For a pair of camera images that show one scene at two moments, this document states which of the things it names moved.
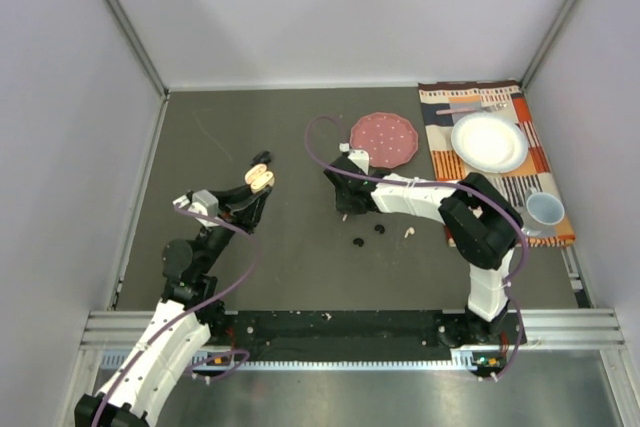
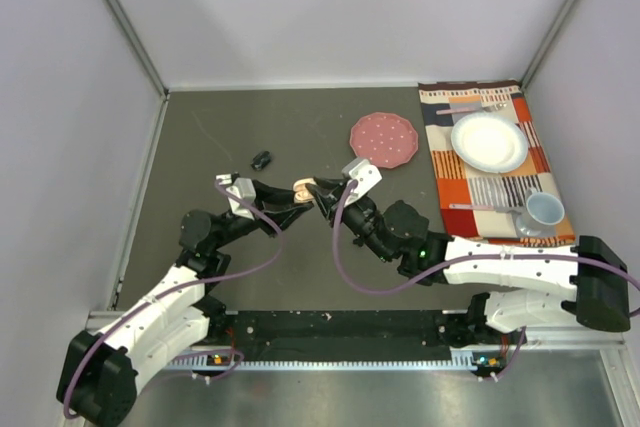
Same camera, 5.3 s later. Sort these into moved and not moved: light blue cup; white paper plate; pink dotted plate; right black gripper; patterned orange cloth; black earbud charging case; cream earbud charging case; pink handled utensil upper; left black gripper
Moved: right black gripper; left black gripper; cream earbud charging case
Not moved: black earbud charging case; pink dotted plate; patterned orange cloth; light blue cup; pink handled utensil upper; white paper plate
